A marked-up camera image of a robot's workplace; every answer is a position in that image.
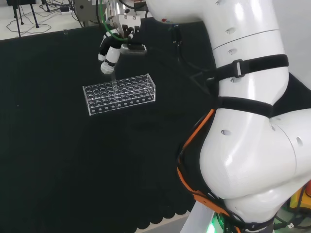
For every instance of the yellow stop button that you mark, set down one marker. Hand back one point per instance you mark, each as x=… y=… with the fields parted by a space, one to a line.
x=297 y=199

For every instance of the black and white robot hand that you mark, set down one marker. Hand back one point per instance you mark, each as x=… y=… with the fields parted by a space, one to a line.
x=110 y=57

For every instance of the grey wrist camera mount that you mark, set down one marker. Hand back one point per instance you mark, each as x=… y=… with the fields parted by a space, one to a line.
x=134 y=49

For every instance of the clear plastic test tube rack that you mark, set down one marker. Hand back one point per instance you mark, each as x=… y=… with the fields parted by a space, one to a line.
x=116 y=94

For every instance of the clear glass test tube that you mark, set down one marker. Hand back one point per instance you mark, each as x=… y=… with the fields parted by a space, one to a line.
x=113 y=81

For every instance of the black bench cloth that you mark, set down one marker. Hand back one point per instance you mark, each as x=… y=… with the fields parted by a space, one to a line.
x=73 y=157

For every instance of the grey metal box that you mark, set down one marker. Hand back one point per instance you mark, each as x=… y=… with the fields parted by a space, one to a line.
x=83 y=11

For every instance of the black tripod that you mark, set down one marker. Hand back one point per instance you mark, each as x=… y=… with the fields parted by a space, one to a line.
x=32 y=14

